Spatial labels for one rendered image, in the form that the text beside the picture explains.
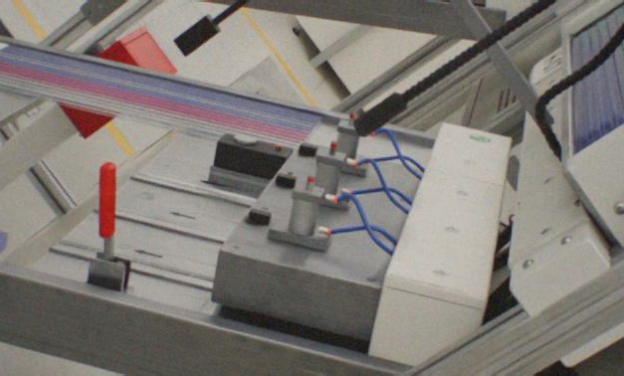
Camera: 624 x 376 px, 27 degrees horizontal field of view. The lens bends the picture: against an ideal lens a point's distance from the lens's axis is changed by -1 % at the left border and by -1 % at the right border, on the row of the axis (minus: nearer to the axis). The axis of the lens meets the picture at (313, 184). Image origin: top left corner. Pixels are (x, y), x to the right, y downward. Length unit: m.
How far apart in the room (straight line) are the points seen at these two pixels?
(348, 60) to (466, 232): 4.68
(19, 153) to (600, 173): 1.42
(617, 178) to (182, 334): 0.35
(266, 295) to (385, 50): 4.74
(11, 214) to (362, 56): 2.97
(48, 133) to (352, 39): 3.65
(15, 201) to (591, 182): 2.31
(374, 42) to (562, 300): 4.86
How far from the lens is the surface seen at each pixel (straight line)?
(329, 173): 1.15
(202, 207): 1.27
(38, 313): 1.05
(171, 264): 1.13
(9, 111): 1.49
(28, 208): 3.13
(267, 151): 1.33
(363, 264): 1.04
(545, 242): 0.94
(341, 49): 5.74
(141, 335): 1.02
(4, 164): 2.20
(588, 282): 0.91
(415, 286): 0.98
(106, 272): 1.05
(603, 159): 0.91
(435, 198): 1.18
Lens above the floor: 1.52
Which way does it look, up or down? 18 degrees down
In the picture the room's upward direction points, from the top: 56 degrees clockwise
